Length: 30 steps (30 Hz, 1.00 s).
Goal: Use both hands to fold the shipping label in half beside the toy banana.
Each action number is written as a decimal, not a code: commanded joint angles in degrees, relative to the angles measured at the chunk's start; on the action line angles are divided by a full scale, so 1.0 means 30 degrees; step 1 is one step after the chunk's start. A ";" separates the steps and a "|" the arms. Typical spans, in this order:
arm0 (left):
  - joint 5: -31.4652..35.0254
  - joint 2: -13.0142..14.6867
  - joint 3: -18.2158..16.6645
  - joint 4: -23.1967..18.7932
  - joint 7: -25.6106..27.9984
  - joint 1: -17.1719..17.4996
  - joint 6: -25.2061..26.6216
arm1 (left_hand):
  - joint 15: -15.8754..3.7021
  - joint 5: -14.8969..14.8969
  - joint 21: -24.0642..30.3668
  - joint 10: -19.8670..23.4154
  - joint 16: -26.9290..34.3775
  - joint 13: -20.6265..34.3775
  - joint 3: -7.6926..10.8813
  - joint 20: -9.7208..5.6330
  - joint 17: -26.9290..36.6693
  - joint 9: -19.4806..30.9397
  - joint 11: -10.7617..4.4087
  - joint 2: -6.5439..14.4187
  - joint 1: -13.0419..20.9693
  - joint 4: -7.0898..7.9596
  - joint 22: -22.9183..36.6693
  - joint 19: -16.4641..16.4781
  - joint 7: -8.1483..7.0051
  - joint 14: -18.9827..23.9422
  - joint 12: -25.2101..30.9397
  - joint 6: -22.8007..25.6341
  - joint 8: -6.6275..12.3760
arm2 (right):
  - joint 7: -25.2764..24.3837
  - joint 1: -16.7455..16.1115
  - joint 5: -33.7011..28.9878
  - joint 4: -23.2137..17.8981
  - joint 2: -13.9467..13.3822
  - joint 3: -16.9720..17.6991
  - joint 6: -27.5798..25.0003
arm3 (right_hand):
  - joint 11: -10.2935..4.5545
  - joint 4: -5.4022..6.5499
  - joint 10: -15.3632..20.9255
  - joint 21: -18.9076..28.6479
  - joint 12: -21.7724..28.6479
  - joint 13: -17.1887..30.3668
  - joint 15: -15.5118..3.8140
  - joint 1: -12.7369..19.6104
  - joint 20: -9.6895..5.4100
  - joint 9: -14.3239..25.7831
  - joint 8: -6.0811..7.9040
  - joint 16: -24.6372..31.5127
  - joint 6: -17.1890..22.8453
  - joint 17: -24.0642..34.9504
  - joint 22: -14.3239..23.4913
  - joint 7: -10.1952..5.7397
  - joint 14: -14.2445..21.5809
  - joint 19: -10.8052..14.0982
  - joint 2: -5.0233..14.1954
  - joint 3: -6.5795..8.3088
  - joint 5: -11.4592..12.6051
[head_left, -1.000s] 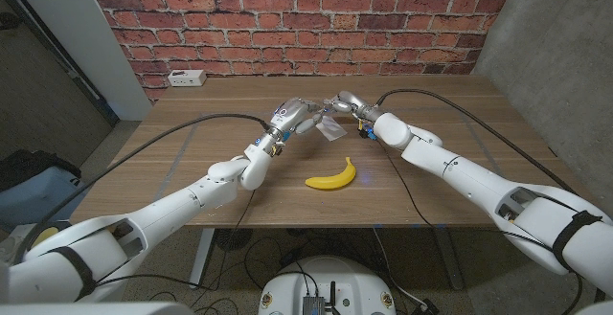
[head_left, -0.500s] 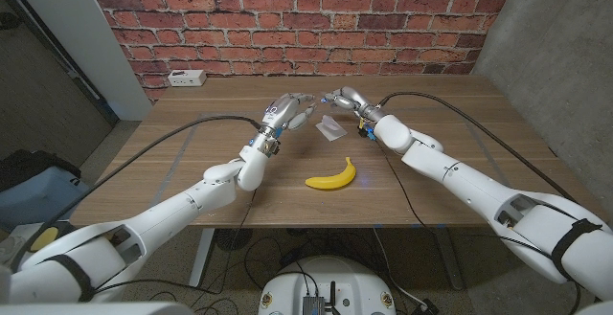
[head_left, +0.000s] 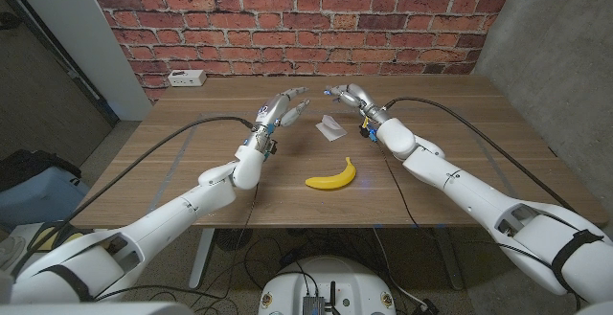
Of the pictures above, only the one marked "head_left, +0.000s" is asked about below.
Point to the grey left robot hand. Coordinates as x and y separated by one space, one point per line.
273 109

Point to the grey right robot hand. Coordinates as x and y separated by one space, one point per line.
359 97

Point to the white paper shipping label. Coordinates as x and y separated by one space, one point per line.
330 130

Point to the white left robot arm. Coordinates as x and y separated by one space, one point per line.
191 205

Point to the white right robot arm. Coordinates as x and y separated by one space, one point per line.
479 195

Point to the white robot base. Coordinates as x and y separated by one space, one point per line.
330 272

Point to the yellow toy banana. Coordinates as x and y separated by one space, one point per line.
335 181

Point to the white power strip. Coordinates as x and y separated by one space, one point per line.
187 78

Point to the red brick print backdrop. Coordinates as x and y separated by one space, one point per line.
306 18

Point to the black round floor disc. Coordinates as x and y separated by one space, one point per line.
232 239

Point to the white table leg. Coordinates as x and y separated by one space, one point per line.
201 257

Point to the grey table leg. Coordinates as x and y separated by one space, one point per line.
450 262

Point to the black antenna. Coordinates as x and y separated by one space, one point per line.
333 296

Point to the small grey electronics box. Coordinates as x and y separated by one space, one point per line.
313 305

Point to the yellow foot pedal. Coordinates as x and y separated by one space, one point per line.
42 240
72 239

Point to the blue storage bin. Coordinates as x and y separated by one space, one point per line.
43 197

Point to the black bag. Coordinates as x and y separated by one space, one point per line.
29 166

